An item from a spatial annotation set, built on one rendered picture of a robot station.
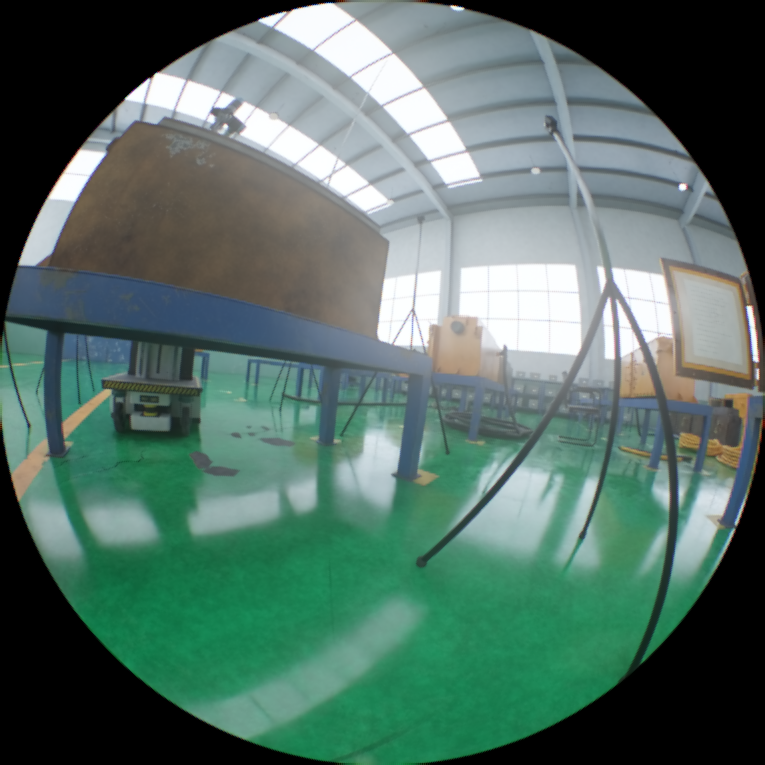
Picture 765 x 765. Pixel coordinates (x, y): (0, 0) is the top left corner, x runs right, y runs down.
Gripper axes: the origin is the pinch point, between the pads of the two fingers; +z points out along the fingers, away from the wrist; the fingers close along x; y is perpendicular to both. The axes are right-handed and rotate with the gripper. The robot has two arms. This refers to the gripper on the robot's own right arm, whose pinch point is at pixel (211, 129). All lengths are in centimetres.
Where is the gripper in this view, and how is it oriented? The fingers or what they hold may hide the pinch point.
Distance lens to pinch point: 149.7
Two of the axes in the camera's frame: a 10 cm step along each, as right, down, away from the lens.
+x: -7.1, -0.9, 7.0
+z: -1.2, 9.9, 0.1
